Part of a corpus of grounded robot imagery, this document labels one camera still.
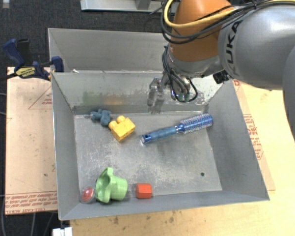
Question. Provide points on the clear ball with red inside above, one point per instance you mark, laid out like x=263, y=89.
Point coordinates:
x=88, y=194

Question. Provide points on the red-orange cube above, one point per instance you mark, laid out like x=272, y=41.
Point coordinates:
x=143, y=190

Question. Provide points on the blue-grey toy figure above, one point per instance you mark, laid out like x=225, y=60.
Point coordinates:
x=102, y=117

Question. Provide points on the black cylinder on white bracket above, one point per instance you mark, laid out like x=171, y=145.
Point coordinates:
x=221, y=77

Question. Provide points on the light green plastic cup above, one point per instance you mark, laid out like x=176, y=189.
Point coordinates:
x=111, y=187

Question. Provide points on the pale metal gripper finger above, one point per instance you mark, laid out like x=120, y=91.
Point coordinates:
x=160, y=103
x=152, y=96

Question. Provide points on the grey metal bin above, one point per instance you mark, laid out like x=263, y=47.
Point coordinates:
x=162, y=161

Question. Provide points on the blue hairbrush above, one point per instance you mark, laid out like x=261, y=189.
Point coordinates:
x=171, y=131

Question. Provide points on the brown cardboard board red print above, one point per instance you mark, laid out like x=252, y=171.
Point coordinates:
x=29, y=141

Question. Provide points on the yellow toy brick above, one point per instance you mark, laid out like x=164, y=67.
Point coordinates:
x=122, y=129

